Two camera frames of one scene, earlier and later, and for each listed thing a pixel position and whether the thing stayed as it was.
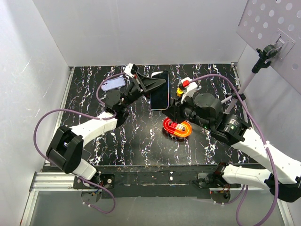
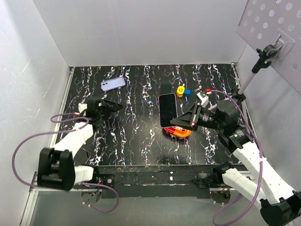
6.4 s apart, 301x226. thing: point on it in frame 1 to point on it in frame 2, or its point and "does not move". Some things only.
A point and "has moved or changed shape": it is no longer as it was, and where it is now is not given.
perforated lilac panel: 275,23 does not move
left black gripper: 145,84 to 109,108
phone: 160,98 has moved or changed shape
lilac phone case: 113,83 does not move
